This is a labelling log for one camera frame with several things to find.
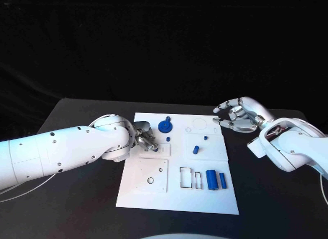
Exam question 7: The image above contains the blue gear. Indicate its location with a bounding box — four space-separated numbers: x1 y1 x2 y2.
158 116 173 134

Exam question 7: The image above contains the white cable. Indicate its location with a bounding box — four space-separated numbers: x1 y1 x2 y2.
319 172 328 217
87 114 117 127
0 173 58 205

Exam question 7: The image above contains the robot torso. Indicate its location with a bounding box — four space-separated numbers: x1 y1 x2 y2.
140 233 233 239

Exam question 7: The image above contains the thick blue cylinder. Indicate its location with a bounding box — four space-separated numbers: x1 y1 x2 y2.
205 169 220 191

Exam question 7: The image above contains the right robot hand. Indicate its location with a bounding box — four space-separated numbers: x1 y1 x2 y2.
212 96 276 133

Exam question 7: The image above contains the thin blue cylinder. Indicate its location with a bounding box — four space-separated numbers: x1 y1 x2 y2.
218 172 228 189

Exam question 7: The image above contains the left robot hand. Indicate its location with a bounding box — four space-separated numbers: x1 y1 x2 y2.
133 121 160 152

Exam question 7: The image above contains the white task board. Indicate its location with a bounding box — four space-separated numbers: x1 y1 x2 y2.
116 112 240 215

